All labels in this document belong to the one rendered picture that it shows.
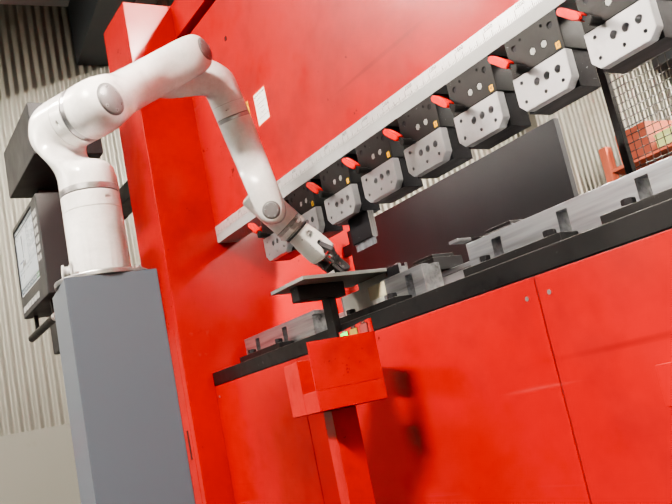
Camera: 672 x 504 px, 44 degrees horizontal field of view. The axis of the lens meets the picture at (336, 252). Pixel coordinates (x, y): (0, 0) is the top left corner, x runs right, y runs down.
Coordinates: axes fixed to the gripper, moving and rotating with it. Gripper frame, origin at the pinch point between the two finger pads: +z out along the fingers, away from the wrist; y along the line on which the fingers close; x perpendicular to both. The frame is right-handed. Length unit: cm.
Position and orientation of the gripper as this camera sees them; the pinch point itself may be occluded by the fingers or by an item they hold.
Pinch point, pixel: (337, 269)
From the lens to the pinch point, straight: 227.3
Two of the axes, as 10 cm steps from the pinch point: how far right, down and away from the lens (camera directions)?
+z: 7.4, 6.7, 1.1
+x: -5.7, 7.0, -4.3
